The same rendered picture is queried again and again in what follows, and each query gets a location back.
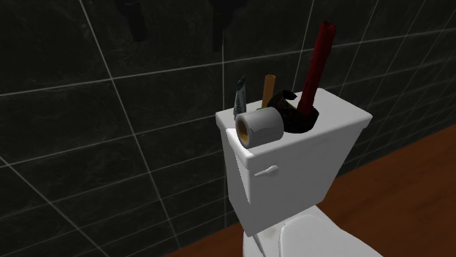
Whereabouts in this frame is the grey toilet paper roll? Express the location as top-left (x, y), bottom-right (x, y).
top-left (235, 106), bottom-right (285, 149)

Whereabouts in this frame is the white toilet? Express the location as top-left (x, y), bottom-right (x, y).
top-left (215, 87), bottom-right (384, 257)

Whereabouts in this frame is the red handled black plunger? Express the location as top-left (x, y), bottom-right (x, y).
top-left (267, 21), bottom-right (337, 134)

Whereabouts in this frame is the black wall fixture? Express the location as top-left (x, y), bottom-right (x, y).
top-left (116, 0), bottom-right (148, 43)
top-left (208, 0), bottom-right (249, 53)

